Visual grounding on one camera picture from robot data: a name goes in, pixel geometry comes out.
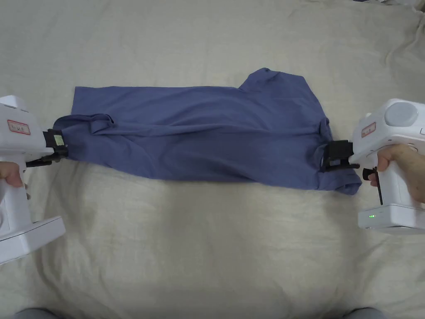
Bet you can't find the person's left hand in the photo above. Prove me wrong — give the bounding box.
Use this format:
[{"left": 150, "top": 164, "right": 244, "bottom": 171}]
[{"left": 0, "top": 161, "right": 27, "bottom": 189}]

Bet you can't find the dark blue shirt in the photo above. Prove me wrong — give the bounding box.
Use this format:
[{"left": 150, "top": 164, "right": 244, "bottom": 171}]
[{"left": 53, "top": 68, "right": 363, "bottom": 196}]

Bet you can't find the person's right hand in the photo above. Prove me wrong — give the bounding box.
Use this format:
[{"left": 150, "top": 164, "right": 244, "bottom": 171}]
[{"left": 369, "top": 144, "right": 425, "bottom": 204}]

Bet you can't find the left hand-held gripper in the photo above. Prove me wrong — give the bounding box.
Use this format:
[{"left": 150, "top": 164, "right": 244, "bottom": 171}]
[{"left": 0, "top": 95, "right": 70, "bottom": 265}]

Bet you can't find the bed with beige sheet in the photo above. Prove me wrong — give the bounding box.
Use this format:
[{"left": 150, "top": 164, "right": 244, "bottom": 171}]
[{"left": 0, "top": 0, "right": 425, "bottom": 319}]

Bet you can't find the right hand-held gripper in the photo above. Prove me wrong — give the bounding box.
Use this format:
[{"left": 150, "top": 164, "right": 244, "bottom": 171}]
[{"left": 320, "top": 98, "right": 425, "bottom": 236}]

